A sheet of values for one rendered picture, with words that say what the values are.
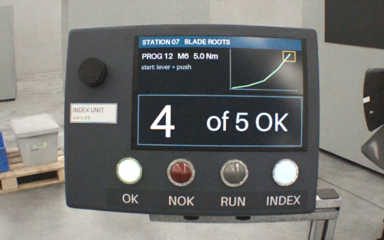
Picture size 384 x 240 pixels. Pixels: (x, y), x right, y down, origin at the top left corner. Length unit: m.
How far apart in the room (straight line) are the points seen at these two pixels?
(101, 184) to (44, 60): 12.19
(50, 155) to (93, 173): 2.84
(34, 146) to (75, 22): 3.15
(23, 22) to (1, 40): 5.15
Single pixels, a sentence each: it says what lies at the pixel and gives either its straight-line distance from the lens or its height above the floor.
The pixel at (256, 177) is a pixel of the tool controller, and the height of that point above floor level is 1.11.
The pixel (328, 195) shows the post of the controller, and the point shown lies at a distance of 0.45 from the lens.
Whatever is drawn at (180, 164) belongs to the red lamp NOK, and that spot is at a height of 1.13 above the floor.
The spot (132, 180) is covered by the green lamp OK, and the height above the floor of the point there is 1.11.
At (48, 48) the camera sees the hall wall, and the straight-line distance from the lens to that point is 12.51.
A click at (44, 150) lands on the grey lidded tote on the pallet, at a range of 3.17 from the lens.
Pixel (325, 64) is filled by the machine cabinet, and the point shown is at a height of 0.95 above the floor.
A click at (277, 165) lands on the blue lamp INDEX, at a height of 1.12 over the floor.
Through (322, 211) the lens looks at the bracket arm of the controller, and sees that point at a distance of 0.45.
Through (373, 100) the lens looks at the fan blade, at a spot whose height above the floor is 1.05.
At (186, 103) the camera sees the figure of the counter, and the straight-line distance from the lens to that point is 0.34.
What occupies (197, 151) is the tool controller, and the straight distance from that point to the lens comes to 0.34.
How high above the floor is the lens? 1.25
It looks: 14 degrees down
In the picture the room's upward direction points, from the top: straight up
